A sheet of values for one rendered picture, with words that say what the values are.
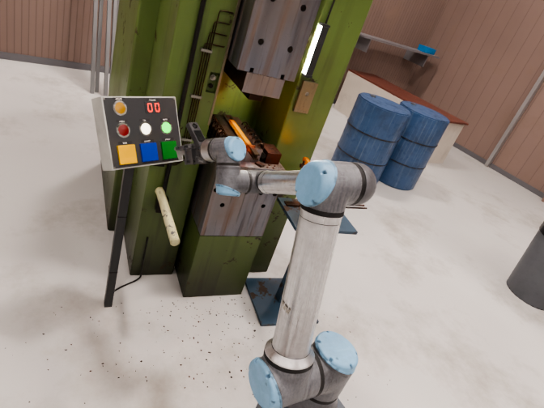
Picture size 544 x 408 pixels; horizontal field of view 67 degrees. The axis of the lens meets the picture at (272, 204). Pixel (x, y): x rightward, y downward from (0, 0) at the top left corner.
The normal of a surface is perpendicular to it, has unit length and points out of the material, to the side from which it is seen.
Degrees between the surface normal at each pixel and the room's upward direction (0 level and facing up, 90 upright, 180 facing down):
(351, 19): 90
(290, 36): 90
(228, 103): 90
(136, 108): 60
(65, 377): 0
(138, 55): 90
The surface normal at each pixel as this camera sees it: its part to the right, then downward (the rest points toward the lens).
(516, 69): -0.80, 0.05
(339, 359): 0.37, -0.82
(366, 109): -0.67, 0.17
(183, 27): 0.36, 0.56
